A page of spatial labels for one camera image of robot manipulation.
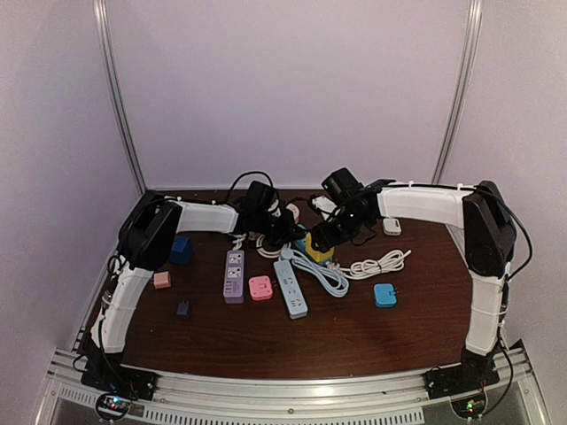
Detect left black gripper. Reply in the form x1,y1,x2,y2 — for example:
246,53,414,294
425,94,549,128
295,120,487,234
254,210,305,249

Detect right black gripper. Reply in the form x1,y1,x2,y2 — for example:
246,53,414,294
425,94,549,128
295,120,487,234
311,208,369,254

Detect white square socket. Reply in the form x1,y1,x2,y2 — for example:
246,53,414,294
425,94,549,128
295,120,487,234
382,218,402,236

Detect yellow cube socket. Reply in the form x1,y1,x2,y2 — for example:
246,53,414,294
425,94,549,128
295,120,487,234
305,233,335,266

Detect pink square plug adapter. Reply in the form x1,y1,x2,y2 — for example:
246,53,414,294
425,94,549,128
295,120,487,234
248,275,273,301

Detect light blue power strip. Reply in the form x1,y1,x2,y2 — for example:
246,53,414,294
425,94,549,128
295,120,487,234
273,248,350,320

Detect blue square plug adapter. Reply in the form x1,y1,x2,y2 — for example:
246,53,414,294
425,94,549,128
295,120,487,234
373,283,398,308

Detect blue cube socket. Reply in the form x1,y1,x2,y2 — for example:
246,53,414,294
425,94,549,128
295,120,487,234
169,236,193,266

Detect salmon pink plug charger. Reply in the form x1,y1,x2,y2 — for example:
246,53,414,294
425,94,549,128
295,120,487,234
152,271,172,290

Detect dark navy plug charger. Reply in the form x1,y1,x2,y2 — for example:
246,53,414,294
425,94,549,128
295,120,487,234
176,301,191,321

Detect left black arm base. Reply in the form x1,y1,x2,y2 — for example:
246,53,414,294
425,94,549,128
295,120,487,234
81,344,158,424

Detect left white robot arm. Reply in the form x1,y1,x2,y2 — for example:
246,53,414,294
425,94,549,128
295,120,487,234
90,181,305,354

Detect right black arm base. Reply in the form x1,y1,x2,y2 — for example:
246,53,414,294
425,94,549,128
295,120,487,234
423,349,500,421

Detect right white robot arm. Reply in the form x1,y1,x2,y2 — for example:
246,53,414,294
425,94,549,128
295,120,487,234
310,168,517,356

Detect teal power strip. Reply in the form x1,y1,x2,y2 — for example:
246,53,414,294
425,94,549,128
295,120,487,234
292,224,309,254

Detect purple power strip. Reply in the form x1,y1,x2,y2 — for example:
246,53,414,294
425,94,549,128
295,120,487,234
222,250,245,305

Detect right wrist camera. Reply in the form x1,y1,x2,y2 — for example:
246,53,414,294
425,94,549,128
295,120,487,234
307,196,336,216

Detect white coiled cable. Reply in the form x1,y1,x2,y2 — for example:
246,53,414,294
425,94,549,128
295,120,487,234
327,248,413,281

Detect aluminium front rail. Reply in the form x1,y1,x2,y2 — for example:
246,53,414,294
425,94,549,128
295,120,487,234
31,347,551,424

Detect right aluminium frame post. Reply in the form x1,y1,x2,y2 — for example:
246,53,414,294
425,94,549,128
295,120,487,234
431,0,484,184

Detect aluminium frame post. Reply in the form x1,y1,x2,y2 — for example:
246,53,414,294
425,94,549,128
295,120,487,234
431,0,484,184
92,0,147,195

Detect left aluminium frame post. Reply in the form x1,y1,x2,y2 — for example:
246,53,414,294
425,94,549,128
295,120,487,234
92,0,147,195

